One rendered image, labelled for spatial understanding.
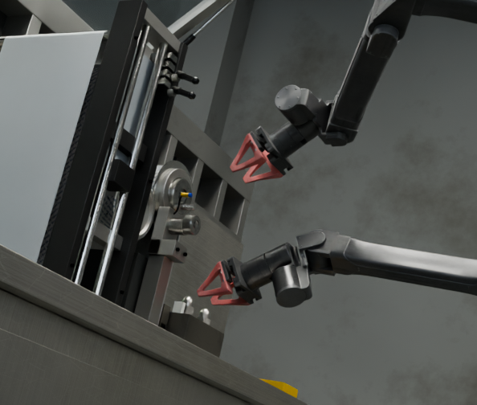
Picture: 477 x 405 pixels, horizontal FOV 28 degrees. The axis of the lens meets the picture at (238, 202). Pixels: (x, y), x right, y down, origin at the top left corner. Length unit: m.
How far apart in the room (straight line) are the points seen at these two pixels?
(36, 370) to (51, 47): 0.76
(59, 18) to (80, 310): 1.06
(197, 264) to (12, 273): 1.57
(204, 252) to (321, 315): 1.42
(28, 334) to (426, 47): 3.43
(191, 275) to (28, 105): 1.02
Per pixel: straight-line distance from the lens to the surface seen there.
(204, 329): 2.01
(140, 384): 1.43
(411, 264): 1.77
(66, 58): 1.78
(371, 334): 3.97
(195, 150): 2.64
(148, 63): 1.69
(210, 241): 2.73
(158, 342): 1.40
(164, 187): 1.90
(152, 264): 1.85
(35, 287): 1.17
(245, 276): 1.84
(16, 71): 1.84
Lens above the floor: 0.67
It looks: 18 degrees up
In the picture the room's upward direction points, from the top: 13 degrees clockwise
